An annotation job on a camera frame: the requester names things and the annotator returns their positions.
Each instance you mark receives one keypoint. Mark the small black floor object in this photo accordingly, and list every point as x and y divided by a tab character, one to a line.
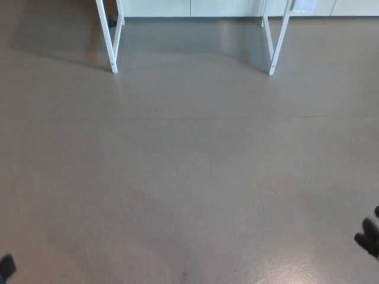
112	21

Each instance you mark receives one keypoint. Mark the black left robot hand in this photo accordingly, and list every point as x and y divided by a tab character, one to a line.
6	264

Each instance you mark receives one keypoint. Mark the white cabinet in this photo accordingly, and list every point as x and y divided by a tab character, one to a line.
207	7

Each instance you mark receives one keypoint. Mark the white table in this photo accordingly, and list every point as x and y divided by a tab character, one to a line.
114	44

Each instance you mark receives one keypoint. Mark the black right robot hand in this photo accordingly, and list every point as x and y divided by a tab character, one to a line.
370	236

